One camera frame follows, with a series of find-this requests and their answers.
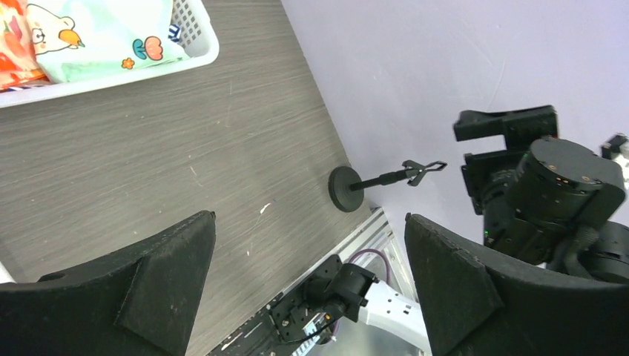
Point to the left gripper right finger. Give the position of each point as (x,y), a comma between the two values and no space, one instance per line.
(476,301)

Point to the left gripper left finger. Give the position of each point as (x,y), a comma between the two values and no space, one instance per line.
(139,300)

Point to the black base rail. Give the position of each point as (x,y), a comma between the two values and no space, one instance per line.
(260,334)

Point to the white microphone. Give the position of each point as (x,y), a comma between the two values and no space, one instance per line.
(5,276)

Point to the white plastic basket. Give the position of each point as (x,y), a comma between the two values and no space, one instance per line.
(199,41)

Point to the orange patterned cloth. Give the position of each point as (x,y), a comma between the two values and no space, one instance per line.
(19,67)

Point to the green patterned cloth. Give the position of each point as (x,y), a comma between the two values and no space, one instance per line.
(77,41)

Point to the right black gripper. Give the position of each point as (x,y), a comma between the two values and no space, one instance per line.
(486,173)

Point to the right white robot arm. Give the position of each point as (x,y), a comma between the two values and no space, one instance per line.
(555,215)

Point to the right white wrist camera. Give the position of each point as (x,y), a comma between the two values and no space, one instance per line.
(616,150)

